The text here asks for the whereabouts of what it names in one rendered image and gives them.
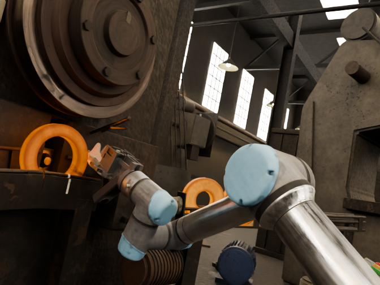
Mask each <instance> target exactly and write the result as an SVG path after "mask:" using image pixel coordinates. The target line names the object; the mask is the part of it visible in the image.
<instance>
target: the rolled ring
mask: <svg viewBox="0 0 380 285"><path fill-rule="evenodd" d="M55 136H60V137H62V138H64V139H66V140H67V141H68V142H69V144H70V146H71V148H72V153H73V157H72V163H71V166H70V168H69V169H68V170H67V171H66V172H65V174H71V175H78V176H82V175H83V173H84V171H85V169H86V166H87V163H88V149H87V145H86V143H85V140H84V139H83V137H82V135H81V134H80V133H79V132H78V131H77V130H75V129H74V128H72V127H70V126H68V125H65V124H55V123H52V124H46V125H43V126H40V127H38V128H36V129H35V130H34V131H32V132H31V133H30V134H29V135H28V137H27V138H26V139H25V141H24V142H23V144H22V147H21V150H20V156H19V163H20V169H25V170H39V169H38V166H37V154H38V151H39V149H40V147H41V145H42V144H43V143H44V142H45V141H46V140H48V139H49V138H52V137H55Z"/></svg>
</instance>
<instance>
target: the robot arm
mask: <svg viewBox="0 0 380 285"><path fill-rule="evenodd" d="M100 150H101V144H100V143H97V144H96V145H95V146H94V148H93V149H92V150H91V151H90V150H88V163H89V165H90V167H92V168H93V169H95V171H96V172H97V173H98V174H100V175H101V176H102V177H104V178H107V179H108V180H109V182H108V183H107V184H106V185H105V186H104V187H102V188H101V189H100V190H99V191H98V192H97V193H95V194H94V195H93V200H94V203H100V204H107V203H108V202H109V201H110V200H112V199H113V198H114V197H115V196H116V195H118V194H119V193H121V192H122V193H123V194H124V195H125V196H126V197H127V198H128V199H129V200H130V201H131V202H132V203H133V204H135V208H134V210H133V212H132V214H131V217H130V219H129V221H128V223H127V225H126V227H125V229H124V231H123V232H122V237H121V238H120V241H119V244H118V250H119V252H120V253H121V255H122V256H124V257H125V258H127V259H129V260H132V261H139V260H141V259H142V258H143V257H144V256H145V254H146V251H150V250H168V249H174V250H183V249H187V248H190V247H191V246H192V244H193V243H195V242H197V241H200V240H202V239H205V238H208V237H210V236H213V235H216V234H218V233H221V232H223V231H226V230H229V229H231V228H234V227H237V226H239V225H242V224H245V223H247V222H250V221H253V220H255V219H256V220H257V222H258V223H259V224H260V226H261V227H262V228H264V229H267V230H274V231H275V232H276V233H277V235H278V236H279V237H280V239H281V241H282V242H283V243H284V245H285V246H286V247H287V249H288V250H289V252H290V253H291V254H292V256H293V257H294V259H295V260H296V261H297V263H298V264H299V265H300V267H301V268H302V270H303V271H304V273H305V274H306V275H307V277H308V278H309V279H310V281H311V282H312V283H313V285H380V277H379V276H378V275H377V274H376V273H375V272H374V270H373V269H372V268H371V267H370V266H369V265H368V264H367V262H366V261H365V260H364V259H363V258H362V257H361V256H360V254H359V253H358V252H357V251H356V250H355V248H354V247H353V246H352V245H351V244H350V243H349V241H348V240H347V239H346V238H345V237H344V236H343V234H342V233H341V232H340V231H339V230H338V229H337V228H336V226H335V225H334V224H333V223H332V221H331V220H329V218H328V217H327V216H326V214H325V213H324V212H323V211H322V210H321V209H320V208H319V207H318V205H317V204H316V203H315V202H314V197H315V179H314V175H313V172H312V170H311V168H310V167H309V166H308V165H307V164H306V163H305V162H304V161H303V160H302V159H300V158H298V157H295V156H292V155H289V154H287V153H283V152H281V151H278V150H275V149H273V148H272V147H270V146H268V145H264V144H248V145H244V146H242V147H241V148H239V149H238V150H237V151H236V152H235V153H234V154H233V155H232V156H231V158H230V159H229V161H228V163H227V165H226V168H225V171H226V172H225V175H224V188H225V191H226V193H227V195H228V196H227V197H225V198H223V199H221V200H219V201H216V202H214V203H212V204H210V205H208V206H205V207H203V208H201V209H198V210H196V211H194V212H192V213H189V214H187V215H185V216H183V217H181V218H178V219H176V220H174V221H171V219H172V218H173V217H174V216H175V214H176V212H177V209H178V205H177V202H176V201H175V200H174V199H173V197H172V196H170V195H169V193H168V192H167V191H165V190H163V189H162V188H161V187H159V186H158V185H157V184H156V183H155V182H153V181H152V180H151V179H149V178H148V177H147V176H146V175H145V174H143V173H142V172H141V170H142V169H143V167H144V166H143V165H142V164H141V163H139V162H138V161H137V160H135V157H134V156H133V155H132V154H131V153H129V152H128V151H126V150H122V149H120V148H118V147H115V146H109V145H106V146H105V147H104V148H103V149H102V150H101V151H100Z"/></svg>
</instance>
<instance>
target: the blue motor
mask: <svg viewBox="0 0 380 285"><path fill-rule="evenodd" d="M247 243H248V242H247ZM247 243H245V242H244V241H243V242H241V240H240V241H239V242H238V240H237V241H236V242H235V241H233V242H230V243H229V244H227V245H226V246H225V247H224V248H223V249H222V251H221V253H220V255H219V258H218V263H217V267H218V271H219V273H218V275H217V276H216V277H215V282H216V283H220V284H224V285H253V279H250V277H252V274H254V271H255V269H256V265H257V257H256V253H254V252H255V250H253V247H250V245H248V244H247Z"/></svg>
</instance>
